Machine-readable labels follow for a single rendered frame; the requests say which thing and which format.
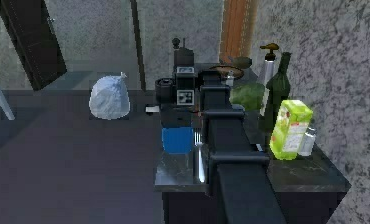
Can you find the silver brown pump bottle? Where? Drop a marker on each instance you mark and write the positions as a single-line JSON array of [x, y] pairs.
[[269, 71]]

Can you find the dark round bowl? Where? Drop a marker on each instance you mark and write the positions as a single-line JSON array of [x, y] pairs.
[[242, 62]]

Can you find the brown round pan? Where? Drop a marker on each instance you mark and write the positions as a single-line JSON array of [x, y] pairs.
[[231, 70]]

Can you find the white chair leg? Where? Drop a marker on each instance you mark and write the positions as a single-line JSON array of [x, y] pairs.
[[2, 100]]

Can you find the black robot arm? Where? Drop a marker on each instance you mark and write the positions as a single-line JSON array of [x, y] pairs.
[[239, 186]]

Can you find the lime green carton box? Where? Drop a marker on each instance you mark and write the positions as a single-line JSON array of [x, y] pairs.
[[291, 130]]

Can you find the black counter cabinet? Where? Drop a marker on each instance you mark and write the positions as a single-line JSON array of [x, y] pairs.
[[306, 186]]

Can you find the black room door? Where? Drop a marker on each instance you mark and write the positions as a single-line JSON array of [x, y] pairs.
[[33, 43]]

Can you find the blue spray bottle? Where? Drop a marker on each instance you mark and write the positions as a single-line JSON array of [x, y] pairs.
[[177, 140]]

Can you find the small grey pepper shaker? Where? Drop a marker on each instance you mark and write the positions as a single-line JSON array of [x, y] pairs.
[[230, 80]]

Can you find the clear salt shaker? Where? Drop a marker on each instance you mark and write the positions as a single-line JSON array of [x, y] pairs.
[[308, 143]]

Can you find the silver fork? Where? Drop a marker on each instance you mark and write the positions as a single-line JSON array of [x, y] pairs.
[[200, 160]]

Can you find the brown wooden door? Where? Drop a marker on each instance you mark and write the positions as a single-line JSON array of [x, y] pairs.
[[238, 30]]

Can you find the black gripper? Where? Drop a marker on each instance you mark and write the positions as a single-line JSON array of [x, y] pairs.
[[173, 115]]

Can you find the black thin post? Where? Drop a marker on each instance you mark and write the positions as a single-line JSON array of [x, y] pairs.
[[138, 43]]

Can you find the white tied garbage bag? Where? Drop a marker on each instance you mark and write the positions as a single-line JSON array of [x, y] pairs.
[[109, 98]]

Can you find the dark green wine bottle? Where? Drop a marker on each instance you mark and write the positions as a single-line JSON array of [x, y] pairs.
[[279, 90]]

